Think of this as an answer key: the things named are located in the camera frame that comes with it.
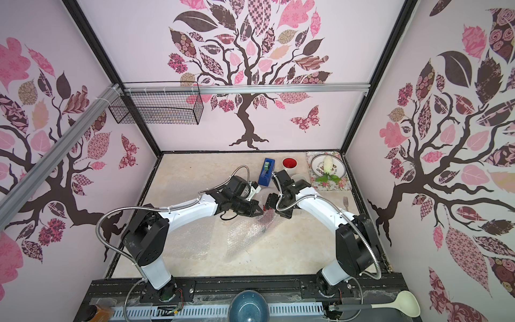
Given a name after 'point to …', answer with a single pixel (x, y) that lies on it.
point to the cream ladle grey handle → (406, 302)
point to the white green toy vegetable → (328, 164)
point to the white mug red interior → (289, 163)
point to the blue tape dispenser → (265, 173)
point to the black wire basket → (163, 102)
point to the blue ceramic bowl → (248, 306)
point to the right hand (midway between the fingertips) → (271, 208)
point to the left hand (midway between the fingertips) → (263, 216)
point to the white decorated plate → (317, 166)
